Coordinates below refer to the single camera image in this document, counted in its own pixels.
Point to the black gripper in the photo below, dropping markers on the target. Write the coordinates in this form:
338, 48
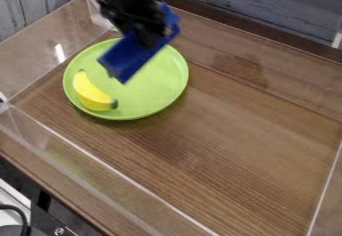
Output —
139, 16

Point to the blue cross-shaped block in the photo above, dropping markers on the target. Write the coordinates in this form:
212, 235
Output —
127, 56

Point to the green plastic plate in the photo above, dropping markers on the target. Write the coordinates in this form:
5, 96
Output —
151, 91

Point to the yellow toy banana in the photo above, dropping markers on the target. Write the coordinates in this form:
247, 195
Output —
94, 99

